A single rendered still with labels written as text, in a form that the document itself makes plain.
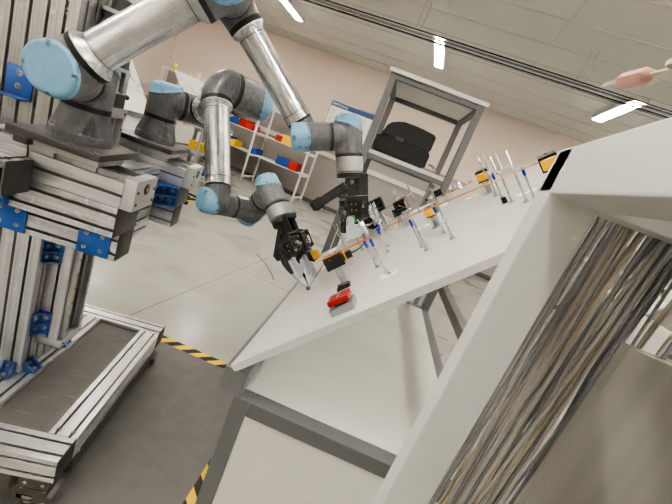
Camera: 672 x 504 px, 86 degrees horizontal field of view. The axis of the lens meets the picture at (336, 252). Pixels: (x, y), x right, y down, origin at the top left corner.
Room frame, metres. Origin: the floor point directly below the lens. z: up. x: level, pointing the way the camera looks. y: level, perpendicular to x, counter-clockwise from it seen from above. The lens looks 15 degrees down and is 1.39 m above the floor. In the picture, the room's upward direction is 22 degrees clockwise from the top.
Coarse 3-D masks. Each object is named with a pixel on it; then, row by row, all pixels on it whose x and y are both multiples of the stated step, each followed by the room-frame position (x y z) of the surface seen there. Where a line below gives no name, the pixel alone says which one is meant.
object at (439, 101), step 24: (408, 72) 1.91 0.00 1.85; (384, 96) 1.92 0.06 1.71; (408, 96) 2.33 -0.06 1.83; (432, 96) 2.10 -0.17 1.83; (456, 96) 1.91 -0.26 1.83; (384, 120) 2.47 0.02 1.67; (456, 120) 2.45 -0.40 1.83; (408, 168) 1.91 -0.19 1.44; (456, 168) 1.90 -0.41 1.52; (336, 216) 1.92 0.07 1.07; (336, 240) 2.47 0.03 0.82
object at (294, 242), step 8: (288, 216) 1.02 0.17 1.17; (296, 216) 1.04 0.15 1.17; (272, 224) 1.04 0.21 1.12; (280, 224) 1.04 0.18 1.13; (288, 224) 1.00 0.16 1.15; (296, 224) 1.03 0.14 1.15; (288, 232) 1.01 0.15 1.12; (296, 232) 1.00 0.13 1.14; (304, 232) 1.02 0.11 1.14; (280, 240) 1.01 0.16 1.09; (288, 240) 0.99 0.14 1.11; (296, 240) 0.99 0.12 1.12; (304, 240) 1.00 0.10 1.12; (312, 240) 1.01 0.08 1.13; (280, 248) 1.02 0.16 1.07; (288, 248) 1.00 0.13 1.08; (296, 248) 0.99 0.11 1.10; (304, 248) 1.00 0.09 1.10; (288, 256) 1.01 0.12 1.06; (296, 256) 1.04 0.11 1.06
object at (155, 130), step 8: (144, 112) 1.42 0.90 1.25; (144, 120) 1.40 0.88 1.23; (152, 120) 1.40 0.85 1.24; (160, 120) 1.41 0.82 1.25; (168, 120) 1.43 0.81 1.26; (136, 128) 1.40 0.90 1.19; (144, 128) 1.39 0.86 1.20; (152, 128) 1.40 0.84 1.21; (160, 128) 1.41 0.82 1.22; (168, 128) 1.44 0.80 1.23; (144, 136) 1.38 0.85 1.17; (152, 136) 1.39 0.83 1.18; (160, 136) 1.41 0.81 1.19; (168, 136) 1.43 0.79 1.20; (168, 144) 1.44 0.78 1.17
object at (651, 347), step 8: (664, 288) 5.34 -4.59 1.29; (616, 296) 5.70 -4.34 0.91; (664, 304) 4.91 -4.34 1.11; (648, 312) 4.86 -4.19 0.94; (640, 328) 4.90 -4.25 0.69; (664, 328) 5.01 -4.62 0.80; (632, 336) 4.90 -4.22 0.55; (656, 336) 4.85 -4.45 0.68; (664, 336) 4.84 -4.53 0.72; (648, 344) 4.86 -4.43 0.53; (656, 344) 4.84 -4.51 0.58; (648, 352) 4.85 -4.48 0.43; (656, 352) 4.83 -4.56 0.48; (664, 352) 4.80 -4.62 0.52
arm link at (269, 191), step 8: (264, 176) 1.08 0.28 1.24; (272, 176) 1.09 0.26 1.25; (256, 184) 1.08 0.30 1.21; (264, 184) 1.07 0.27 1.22; (272, 184) 1.07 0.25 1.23; (280, 184) 1.10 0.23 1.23; (256, 192) 1.08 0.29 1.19; (264, 192) 1.06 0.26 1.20; (272, 192) 1.06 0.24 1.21; (280, 192) 1.07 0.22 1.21; (256, 200) 1.08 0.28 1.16; (264, 200) 1.06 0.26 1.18; (272, 200) 1.05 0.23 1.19; (280, 200) 1.05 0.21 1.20; (264, 208) 1.07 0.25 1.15
